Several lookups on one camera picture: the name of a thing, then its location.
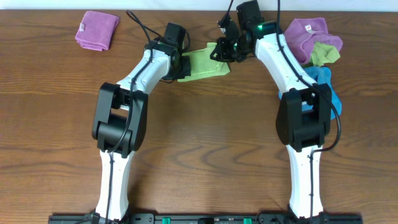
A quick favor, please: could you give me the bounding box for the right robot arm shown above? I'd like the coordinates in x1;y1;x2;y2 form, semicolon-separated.
210;1;331;223

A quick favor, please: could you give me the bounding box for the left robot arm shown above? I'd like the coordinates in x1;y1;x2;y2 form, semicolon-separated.
90;23;190;223

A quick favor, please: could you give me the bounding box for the blue microfiber cloth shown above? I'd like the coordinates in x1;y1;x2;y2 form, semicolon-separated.
278;66;343;121

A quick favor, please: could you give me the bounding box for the folded purple cloth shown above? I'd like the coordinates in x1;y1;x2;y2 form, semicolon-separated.
75;11;120;51

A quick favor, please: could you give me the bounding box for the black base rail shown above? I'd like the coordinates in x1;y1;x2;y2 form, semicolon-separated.
48;213;363;224

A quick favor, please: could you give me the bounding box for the crumpled purple cloth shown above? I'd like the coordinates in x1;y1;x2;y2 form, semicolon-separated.
284;17;343;64

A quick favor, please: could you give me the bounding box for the green microfiber cloth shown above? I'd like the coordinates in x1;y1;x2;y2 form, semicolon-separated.
178;42;230;82

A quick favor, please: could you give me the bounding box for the crumpled olive green cloth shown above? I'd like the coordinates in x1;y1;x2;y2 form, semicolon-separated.
304;42;340;67

